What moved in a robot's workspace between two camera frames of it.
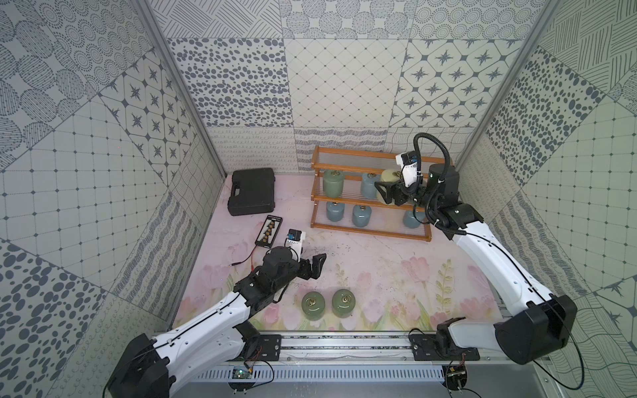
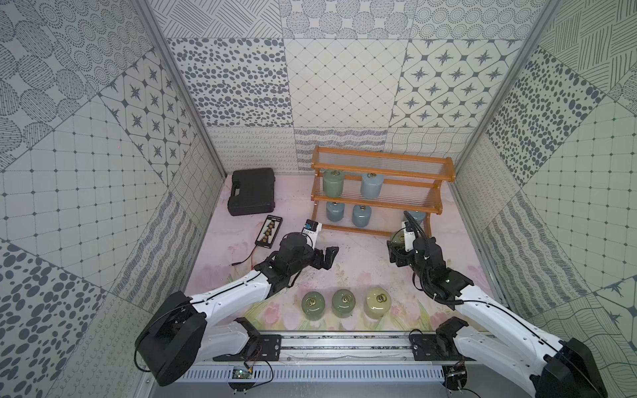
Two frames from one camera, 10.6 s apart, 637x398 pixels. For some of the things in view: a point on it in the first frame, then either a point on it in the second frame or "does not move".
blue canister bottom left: x=335 y=211 does not move
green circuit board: x=241 y=373 does not move
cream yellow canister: x=387 y=175 to x=378 y=302
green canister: x=343 y=303 does not move
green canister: x=313 y=304 does not move
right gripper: x=389 y=191 to x=397 y=255
